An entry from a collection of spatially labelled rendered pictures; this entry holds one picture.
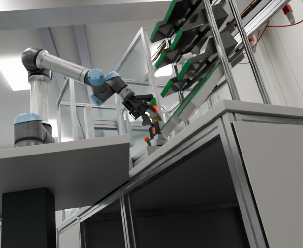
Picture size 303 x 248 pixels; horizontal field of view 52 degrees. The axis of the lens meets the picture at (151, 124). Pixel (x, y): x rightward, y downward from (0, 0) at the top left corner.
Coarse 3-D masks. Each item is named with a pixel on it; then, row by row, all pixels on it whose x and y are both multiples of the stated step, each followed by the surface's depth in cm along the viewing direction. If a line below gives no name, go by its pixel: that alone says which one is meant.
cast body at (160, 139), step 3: (156, 135) 158; (159, 135) 157; (162, 135) 158; (156, 138) 157; (159, 138) 156; (162, 138) 157; (165, 138) 158; (156, 141) 155; (159, 141) 156; (162, 141) 156; (165, 141) 157; (153, 144) 157; (156, 144) 155; (159, 144) 155; (162, 144) 156
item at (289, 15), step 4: (288, 4) 229; (284, 8) 229; (288, 8) 226; (284, 12) 228; (288, 12) 226; (292, 12) 228; (288, 16) 226; (292, 16) 224; (288, 20) 226; (292, 20) 224
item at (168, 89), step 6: (174, 78) 135; (186, 78) 139; (192, 78) 145; (204, 78) 157; (168, 84) 136; (174, 84) 136; (180, 84) 141; (186, 84) 147; (168, 90) 138; (174, 90) 144; (162, 96) 144
